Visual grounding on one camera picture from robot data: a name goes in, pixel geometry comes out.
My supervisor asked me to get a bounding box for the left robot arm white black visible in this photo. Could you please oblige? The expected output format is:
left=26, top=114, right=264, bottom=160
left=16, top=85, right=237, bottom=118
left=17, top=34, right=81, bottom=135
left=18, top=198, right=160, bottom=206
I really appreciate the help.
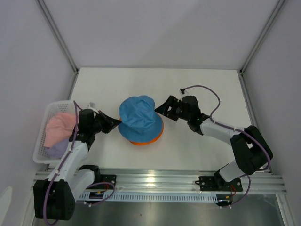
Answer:
left=33, top=108, right=121, bottom=226

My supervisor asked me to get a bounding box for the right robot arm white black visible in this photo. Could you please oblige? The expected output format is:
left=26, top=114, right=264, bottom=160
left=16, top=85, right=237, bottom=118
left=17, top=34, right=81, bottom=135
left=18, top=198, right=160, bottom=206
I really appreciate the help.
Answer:
left=155, top=96, right=273, bottom=192

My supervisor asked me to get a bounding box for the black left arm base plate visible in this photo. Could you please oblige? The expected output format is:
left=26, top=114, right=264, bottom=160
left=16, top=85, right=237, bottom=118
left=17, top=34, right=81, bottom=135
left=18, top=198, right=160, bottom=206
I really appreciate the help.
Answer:
left=93, top=174, right=117, bottom=190

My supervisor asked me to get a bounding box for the left aluminium frame post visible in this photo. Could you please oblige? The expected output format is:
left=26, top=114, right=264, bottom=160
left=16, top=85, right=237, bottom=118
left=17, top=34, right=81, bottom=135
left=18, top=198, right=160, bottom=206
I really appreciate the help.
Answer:
left=35, top=0, right=79, bottom=75

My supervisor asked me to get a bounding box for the white plastic basket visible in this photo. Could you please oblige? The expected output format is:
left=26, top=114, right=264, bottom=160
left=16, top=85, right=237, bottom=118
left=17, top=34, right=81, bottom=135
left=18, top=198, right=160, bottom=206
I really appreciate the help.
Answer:
left=32, top=100, right=89, bottom=164

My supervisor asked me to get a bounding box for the aluminium frame post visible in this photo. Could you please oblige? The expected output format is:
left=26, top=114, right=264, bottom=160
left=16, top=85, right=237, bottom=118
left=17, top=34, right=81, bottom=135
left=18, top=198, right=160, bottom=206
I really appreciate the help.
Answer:
left=35, top=0, right=79, bottom=75
left=239, top=0, right=289, bottom=76

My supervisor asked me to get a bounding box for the slotted grey cable duct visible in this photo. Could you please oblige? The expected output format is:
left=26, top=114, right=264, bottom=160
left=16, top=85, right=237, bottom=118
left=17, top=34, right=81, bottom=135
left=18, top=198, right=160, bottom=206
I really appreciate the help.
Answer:
left=78, top=192, right=218, bottom=203

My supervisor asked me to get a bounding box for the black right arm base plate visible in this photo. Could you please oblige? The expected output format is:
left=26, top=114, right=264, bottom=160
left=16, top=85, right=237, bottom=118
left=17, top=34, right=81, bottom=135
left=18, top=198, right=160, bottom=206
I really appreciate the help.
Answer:
left=195, top=176, right=243, bottom=192

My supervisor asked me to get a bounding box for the orange bucket hat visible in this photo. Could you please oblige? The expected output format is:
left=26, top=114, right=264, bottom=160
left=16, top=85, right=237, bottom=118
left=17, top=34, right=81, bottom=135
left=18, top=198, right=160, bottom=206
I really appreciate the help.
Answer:
left=129, top=121, right=164, bottom=146

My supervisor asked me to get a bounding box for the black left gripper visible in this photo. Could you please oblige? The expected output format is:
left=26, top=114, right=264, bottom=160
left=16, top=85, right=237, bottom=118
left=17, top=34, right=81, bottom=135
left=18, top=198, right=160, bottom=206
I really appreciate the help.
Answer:
left=90, top=111, right=121, bottom=134

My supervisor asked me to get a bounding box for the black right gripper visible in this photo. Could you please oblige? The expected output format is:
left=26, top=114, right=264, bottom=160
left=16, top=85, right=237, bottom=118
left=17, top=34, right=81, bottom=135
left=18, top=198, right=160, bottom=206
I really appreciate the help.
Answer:
left=155, top=95, right=191, bottom=121

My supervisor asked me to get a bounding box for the aluminium mounting rail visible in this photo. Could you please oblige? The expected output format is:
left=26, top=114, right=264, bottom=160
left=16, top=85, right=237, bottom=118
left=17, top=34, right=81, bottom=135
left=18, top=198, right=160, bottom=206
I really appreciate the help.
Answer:
left=100, top=168, right=287, bottom=194

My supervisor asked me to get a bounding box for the blue bucket hat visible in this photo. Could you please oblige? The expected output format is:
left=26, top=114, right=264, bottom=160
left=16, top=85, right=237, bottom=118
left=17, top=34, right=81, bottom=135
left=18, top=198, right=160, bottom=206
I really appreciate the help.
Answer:
left=118, top=95, right=163, bottom=140

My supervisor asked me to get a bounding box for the right aluminium frame post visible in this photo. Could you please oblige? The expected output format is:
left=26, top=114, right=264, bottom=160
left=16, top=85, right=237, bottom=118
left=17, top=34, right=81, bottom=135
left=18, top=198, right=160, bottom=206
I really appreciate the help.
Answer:
left=239, top=0, right=289, bottom=76

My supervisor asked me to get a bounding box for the pink bucket hat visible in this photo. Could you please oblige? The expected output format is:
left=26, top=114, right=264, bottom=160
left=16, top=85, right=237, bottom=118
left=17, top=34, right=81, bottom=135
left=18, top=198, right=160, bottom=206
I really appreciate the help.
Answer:
left=44, top=112, right=76, bottom=148

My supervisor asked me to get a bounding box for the lavender bucket hat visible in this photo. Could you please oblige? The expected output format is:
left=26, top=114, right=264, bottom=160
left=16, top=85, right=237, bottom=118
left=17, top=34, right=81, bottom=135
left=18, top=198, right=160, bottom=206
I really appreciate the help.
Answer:
left=46, top=139, right=69, bottom=159

